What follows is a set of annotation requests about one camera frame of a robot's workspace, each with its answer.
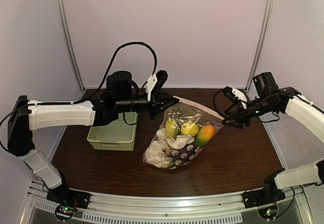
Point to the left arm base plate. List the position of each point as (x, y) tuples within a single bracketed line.
[(70, 198)]

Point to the purple spotted fake eggplant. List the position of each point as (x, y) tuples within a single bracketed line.
[(185, 155)]

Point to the aluminium front rail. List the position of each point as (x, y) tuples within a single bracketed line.
[(223, 208)]

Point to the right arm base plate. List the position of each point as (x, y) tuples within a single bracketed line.
[(255, 198)]

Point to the green plastic basket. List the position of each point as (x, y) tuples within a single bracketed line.
[(117, 136)]

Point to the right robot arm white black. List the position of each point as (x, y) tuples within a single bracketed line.
[(310, 116)]

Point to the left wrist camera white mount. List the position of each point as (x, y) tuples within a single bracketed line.
[(155, 82)]

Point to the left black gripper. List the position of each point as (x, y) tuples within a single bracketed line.
[(154, 103)]

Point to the aluminium frame post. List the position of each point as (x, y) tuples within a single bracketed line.
[(69, 45), (269, 4)]

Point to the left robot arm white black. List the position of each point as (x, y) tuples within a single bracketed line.
[(29, 115)]

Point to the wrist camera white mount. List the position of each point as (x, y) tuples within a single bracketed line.
[(155, 82), (235, 95)]

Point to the orange fake fruit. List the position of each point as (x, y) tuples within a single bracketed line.
[(204, 135)]

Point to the yellow fake banana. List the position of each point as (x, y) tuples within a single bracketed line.
[(190, 129)]

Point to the yellow fake pepper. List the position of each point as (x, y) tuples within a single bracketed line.
[(172, 128)]

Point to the clear zip top bag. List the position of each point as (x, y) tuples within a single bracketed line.
[(188, 111)]

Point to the white fake cauliflower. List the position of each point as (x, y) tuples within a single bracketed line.
[(155, 154)]

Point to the right aluminium frame post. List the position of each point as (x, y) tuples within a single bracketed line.
[(269, 4)]

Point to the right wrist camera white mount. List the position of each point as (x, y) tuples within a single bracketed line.
[(235, 95)]

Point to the left aluminium frame post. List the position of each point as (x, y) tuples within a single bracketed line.
[(69, 45)]

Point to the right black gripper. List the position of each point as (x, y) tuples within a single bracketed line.
[(243, 117)]

